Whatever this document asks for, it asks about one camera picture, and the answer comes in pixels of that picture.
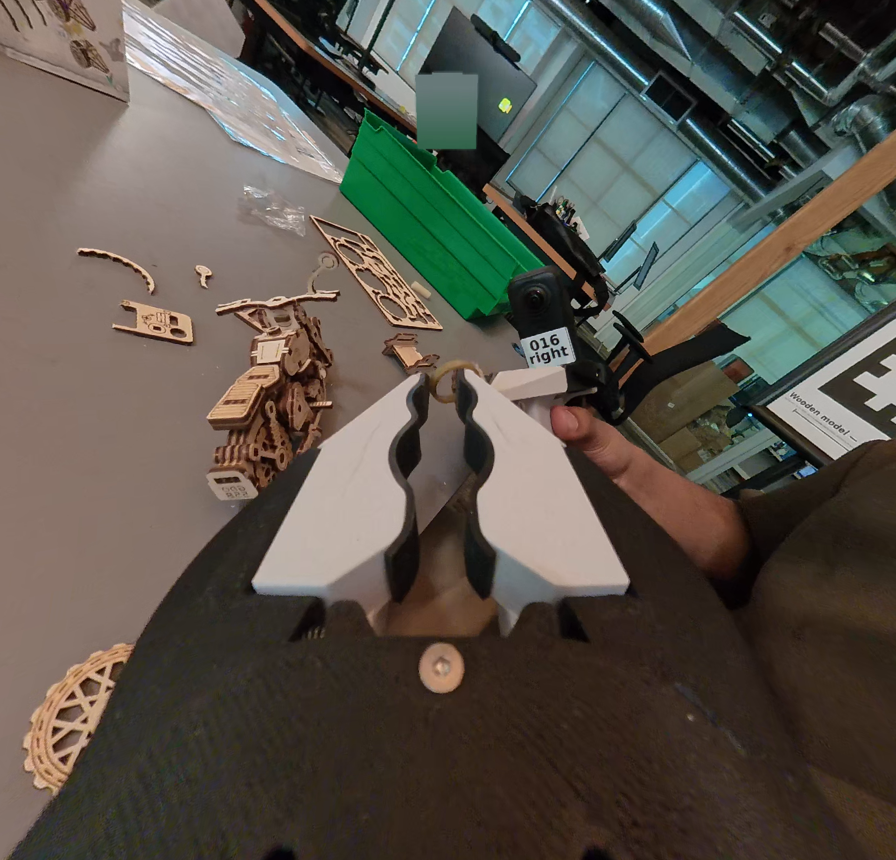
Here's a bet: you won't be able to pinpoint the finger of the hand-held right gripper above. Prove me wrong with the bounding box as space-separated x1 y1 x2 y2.
490 366 569 398
521 384 599 416

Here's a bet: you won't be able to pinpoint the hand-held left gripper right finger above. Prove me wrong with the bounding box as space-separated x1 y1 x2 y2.
455 370 631 637

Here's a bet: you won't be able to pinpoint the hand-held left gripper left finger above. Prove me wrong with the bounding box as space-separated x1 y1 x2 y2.
252 373 429 633

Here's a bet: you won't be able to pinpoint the person's right forearm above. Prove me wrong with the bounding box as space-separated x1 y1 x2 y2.
616 454 756 584

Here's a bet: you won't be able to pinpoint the grey desk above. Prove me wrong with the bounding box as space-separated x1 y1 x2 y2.
0 0 603 854

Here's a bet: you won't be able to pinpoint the person's right hand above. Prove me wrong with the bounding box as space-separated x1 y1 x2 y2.
551 405 673 497

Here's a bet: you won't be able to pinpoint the wooden motorcycle model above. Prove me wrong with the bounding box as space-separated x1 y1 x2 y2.
205 252 342 504

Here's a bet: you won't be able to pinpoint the green plastic bin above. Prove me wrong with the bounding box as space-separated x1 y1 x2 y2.
339 109 548 322

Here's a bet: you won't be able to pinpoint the wooden part sheet large rings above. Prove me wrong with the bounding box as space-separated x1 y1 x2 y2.
310 216 444 333

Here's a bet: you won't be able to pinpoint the wooden beam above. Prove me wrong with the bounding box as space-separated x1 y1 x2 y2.
630 132 896 367

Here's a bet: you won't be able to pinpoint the framed black-white marker sign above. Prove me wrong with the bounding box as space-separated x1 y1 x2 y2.
749 307 896 465

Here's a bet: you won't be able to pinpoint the small wooden plate oval holes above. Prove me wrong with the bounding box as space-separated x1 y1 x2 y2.
112 300 196 346

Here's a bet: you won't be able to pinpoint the crumpled clear plastic bag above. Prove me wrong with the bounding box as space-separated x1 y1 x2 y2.
238 184 308 237

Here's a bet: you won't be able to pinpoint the person's brown sweater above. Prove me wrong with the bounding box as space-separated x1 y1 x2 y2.
728 440 896 860

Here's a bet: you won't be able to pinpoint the curved wooden arc piece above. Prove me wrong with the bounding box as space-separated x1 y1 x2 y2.
77 247 156 294

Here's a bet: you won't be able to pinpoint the wooden spoked gear wheel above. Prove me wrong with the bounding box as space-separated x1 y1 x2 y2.
23 643 135 796

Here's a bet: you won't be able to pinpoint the clear plastic sleeve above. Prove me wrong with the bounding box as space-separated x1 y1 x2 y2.
122 0 345 175

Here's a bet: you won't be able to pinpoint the silver pipe bundle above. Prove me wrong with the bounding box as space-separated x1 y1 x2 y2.
728 0 896 168

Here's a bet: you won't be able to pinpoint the instruction booklet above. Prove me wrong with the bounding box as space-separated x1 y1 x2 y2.
0 0 133 102

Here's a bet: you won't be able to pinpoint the small wooden ribbed frame assembly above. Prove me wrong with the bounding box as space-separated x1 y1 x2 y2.
382 333 440 376

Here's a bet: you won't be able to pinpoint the silver spiral air duct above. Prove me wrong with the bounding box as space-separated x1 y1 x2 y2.
504 0 771 196

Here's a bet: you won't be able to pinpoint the rectangular metal air duct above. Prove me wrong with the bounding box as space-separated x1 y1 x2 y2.
581 0 792 77

